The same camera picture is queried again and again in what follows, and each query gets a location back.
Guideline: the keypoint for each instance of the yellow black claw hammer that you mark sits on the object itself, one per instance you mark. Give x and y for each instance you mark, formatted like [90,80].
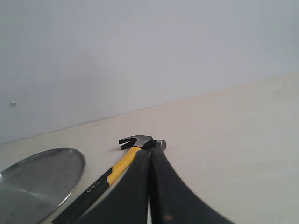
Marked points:
[80,205]

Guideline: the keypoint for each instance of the round steel plate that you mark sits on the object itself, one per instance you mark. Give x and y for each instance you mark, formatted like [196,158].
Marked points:
[33,188]

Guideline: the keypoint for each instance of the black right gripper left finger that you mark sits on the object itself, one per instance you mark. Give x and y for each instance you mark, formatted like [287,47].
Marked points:
[127,203]

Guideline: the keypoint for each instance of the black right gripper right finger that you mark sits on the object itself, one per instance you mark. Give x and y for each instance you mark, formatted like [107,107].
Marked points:
[171,201]

